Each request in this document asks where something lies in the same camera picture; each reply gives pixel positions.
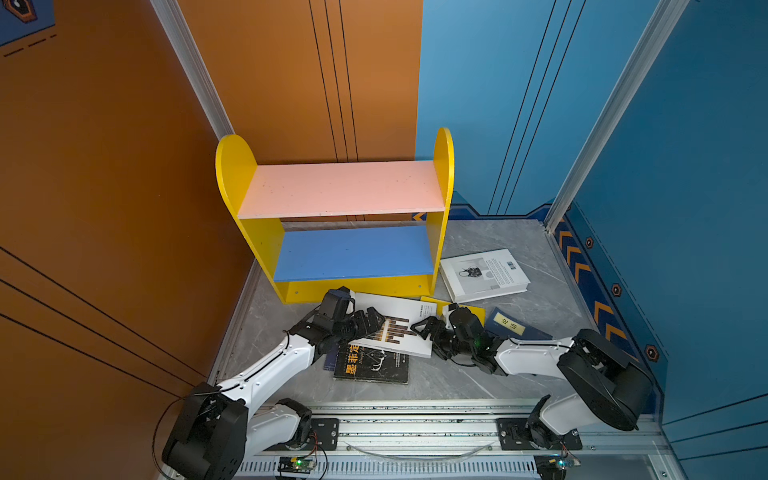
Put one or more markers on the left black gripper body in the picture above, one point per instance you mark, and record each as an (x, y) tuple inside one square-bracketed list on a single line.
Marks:
[(349, 330)]

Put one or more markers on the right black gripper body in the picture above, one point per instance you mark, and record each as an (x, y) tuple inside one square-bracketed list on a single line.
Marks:
[(445, 343)]

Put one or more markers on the white book with brown bars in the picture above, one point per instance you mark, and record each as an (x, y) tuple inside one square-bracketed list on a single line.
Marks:
[(400, 314)]

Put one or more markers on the black book with orange title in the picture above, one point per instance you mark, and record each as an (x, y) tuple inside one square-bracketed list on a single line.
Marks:
[(357, 363)]

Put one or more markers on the yellow cartoon cover book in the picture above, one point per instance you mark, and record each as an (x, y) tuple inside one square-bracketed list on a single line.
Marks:
[(445, 308)]

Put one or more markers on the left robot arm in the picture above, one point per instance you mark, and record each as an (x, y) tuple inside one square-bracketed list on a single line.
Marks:
[(220, 425)]

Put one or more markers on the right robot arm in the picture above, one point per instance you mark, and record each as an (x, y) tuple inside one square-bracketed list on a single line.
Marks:
[(609, 385)]

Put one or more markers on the dark blue book left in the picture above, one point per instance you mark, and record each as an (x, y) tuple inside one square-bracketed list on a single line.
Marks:
[(331, 361)]

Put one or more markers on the dark blue book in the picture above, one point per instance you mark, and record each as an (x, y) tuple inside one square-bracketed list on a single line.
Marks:
[(331, 361), (505, 325)]

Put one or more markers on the dark blue book right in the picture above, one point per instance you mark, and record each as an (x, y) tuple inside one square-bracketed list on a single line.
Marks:
[(505, 325)]

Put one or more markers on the grey white photo book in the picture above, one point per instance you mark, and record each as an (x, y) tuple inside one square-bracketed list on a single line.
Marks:
[(483, 275)]

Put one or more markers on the yellow pink blue bookshelf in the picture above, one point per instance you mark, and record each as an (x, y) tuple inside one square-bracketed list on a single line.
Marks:
[(302, 265)]

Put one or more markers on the left green circuit board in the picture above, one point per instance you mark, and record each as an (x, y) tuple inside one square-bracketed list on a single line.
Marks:
[(296, 466)]

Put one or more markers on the right circuit board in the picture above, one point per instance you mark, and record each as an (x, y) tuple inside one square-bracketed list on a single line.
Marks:
[(555, 468)]

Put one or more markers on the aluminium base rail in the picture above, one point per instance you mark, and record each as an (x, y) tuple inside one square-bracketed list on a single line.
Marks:
[(461, 439)]

